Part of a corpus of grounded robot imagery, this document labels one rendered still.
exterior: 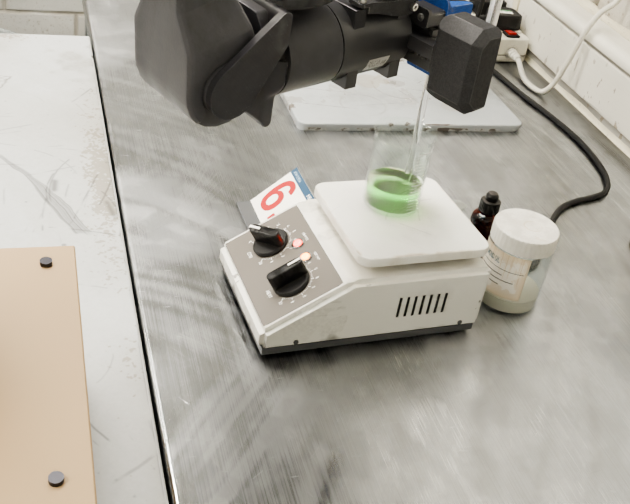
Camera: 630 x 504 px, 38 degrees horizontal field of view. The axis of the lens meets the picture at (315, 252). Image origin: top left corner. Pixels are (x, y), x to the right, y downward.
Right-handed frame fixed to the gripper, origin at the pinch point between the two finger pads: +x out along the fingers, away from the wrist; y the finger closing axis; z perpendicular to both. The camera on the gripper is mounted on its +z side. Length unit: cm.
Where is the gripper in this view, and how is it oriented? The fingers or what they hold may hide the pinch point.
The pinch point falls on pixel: (437, 14)
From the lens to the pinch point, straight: 72.3
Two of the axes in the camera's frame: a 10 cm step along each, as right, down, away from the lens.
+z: 1.2, -8.1, -5.8
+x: 7.6, -3.0, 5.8
